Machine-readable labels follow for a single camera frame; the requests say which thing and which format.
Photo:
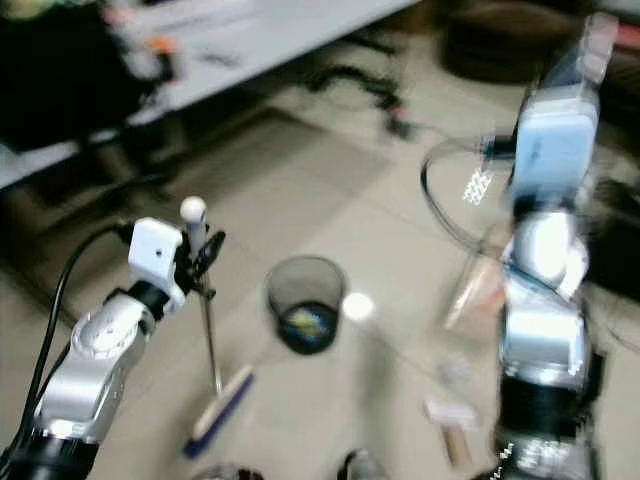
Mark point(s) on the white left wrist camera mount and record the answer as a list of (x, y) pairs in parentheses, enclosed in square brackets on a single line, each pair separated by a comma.
[(157, 250)]

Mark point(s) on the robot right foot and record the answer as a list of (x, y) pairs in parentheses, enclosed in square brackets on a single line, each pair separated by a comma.
[(363, 468)]

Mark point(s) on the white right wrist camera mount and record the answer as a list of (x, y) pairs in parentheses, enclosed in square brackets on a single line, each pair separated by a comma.
[(555, 140)]

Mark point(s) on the black mesh wastebasket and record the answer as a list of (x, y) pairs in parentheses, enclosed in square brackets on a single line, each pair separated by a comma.
[(295, 280)]

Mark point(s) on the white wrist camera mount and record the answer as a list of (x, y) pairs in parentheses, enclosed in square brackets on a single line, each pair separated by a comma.
[(555, 140), (157, 250)]

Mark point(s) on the translucent brownish dustpan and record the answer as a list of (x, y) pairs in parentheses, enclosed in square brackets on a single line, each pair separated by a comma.
[(480, 285)]

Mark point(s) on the grey power strip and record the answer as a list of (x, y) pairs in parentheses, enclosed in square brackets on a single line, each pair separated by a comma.
[(400, 124)]

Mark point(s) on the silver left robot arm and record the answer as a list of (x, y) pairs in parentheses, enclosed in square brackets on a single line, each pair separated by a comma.
[(100, 350)]

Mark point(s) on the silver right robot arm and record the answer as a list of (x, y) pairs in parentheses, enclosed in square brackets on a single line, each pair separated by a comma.
[(545, 320)]

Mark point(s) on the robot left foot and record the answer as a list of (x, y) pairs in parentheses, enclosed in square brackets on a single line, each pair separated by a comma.
[(225, 473)]

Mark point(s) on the orange and black device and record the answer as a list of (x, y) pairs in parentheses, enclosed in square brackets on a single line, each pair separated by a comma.
[(163, 52)]

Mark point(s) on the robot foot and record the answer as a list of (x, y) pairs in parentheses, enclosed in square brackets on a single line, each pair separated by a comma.
[(225, 473), (363, 468)]

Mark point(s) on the black backpack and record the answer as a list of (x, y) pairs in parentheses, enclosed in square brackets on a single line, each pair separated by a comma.
[(60, 80)]

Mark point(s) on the brown round sofa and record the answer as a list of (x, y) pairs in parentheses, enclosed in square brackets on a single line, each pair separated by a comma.
[(510, 40)]

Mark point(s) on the crumpled white paper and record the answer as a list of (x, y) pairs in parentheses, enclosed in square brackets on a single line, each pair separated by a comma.
[(455, 372)]

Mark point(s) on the white long table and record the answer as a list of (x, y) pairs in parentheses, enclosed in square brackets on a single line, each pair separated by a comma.
[(260, 30)]

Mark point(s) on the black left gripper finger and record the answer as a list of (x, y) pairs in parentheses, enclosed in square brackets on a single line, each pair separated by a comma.
[(212, 250), (206, 288)]

